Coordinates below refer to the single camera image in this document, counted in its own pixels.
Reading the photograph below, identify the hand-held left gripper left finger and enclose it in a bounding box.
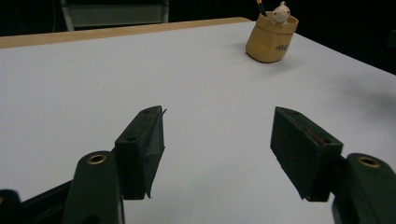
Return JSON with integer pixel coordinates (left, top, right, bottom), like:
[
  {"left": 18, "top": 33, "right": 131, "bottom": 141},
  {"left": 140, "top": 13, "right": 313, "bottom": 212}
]
[{"left": 114, "top": 105, "right": 167, "bottom": 200}]

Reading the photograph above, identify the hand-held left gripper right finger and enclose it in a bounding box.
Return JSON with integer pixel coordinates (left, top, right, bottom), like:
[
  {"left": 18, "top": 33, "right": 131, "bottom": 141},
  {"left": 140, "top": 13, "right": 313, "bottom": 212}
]
[{"left": 270, "top": 106, "right": 344, "bottom": 203}]

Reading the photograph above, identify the tan pen holder with figurine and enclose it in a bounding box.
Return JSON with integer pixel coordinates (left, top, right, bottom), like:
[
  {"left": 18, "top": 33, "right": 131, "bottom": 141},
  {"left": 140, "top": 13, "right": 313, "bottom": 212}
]
[{"left": 245, "top": 1, "right": 300, "bottom": 64}]

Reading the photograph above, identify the white cover board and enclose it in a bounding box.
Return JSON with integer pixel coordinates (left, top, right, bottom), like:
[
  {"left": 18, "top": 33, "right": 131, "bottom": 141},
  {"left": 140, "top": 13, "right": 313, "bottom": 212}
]
[{"left": 0, "top": 21, "right": 396, "bottom": 224}]

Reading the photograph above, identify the wooden table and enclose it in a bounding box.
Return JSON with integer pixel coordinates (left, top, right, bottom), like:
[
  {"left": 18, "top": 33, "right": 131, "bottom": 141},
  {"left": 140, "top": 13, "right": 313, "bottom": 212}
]
[{"left": 0, "top": 17, "right": 251, "bottom": 49}]

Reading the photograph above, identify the white metal table frame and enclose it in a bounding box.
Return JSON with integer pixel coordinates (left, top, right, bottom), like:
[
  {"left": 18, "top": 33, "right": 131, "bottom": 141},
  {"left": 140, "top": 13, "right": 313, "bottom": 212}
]
[{"left": 60, "top": 0, "right": 171, "bottom": 32}]

